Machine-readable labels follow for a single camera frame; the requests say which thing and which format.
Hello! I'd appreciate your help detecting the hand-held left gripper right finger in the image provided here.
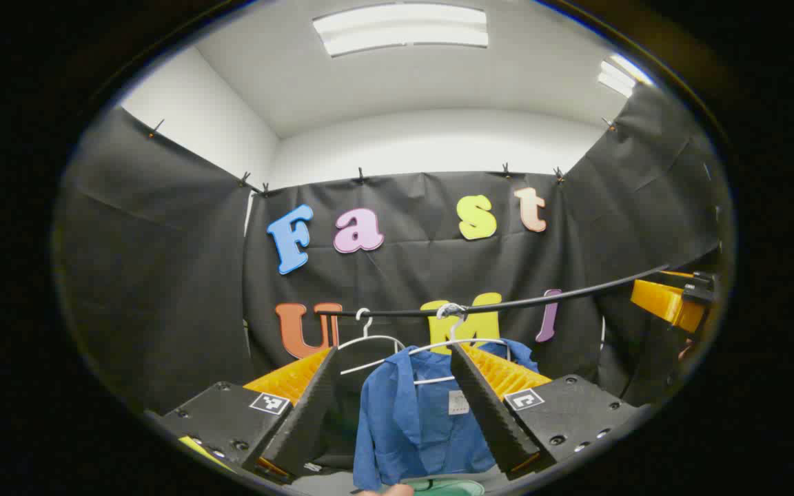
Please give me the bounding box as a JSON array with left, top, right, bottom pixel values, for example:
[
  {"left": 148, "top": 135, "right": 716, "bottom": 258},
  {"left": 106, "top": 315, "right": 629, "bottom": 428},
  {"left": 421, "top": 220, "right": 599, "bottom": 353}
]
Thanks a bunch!
[{"left": 449, "top": 343, "right": 639, "bottom": 476}]

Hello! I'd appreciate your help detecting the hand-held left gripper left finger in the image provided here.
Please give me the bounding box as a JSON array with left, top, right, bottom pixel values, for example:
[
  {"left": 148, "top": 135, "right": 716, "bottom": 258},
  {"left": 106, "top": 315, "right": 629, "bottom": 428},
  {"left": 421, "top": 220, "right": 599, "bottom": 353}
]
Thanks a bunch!
[{"left": 154, "top": 347, "right": 340, "bottom": 479}]

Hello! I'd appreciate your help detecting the blue corduroy shirt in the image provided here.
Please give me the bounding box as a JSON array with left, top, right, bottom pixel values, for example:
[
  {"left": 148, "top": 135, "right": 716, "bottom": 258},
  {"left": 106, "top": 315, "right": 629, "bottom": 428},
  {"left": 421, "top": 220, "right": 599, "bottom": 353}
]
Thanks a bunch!
[{"left": 354, "top": 339, "right": 539, "bottom": 491}]

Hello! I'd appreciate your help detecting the white clothes hanger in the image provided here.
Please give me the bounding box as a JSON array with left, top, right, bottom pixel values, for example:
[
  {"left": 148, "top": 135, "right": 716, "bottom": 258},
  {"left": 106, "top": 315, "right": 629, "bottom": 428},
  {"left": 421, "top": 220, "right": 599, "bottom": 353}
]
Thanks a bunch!
[
  {"left": 337, "top": 308, "right": 406, "bottom": 376},
  {"left": 407, "top": 303, "right": 511, "bottom": 385}
]

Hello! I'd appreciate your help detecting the empty white clothes hanger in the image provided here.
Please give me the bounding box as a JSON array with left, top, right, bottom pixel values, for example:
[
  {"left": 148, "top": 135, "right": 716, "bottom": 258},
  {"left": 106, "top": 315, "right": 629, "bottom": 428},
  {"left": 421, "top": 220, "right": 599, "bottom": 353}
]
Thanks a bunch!
[{"left": 337, "top": 308, "right": 406, "bottom": 376}]

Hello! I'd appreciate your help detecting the black clothes rack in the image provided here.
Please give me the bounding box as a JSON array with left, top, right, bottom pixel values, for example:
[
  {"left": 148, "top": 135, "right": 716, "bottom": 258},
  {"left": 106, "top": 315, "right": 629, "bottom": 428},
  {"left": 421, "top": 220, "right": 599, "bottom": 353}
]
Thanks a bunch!
[{"left": 316, "top": 264, "right": 673, "bottom": 352}]

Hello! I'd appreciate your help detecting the small ceiling light panel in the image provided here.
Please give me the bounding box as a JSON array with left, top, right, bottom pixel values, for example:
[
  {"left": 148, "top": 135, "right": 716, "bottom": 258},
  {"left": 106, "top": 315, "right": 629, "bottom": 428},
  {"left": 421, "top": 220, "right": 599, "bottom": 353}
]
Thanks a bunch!
[{"left": 597, "top": 55, "right": 654, "bottom": 97}]

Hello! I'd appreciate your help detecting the large ceiling light panel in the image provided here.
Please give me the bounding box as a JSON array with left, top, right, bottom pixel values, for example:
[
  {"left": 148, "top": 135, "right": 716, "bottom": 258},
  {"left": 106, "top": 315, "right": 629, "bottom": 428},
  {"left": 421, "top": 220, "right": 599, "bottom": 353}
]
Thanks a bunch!
[{"left": 312, "top": 3, "right": 489, "bottom": 57}]

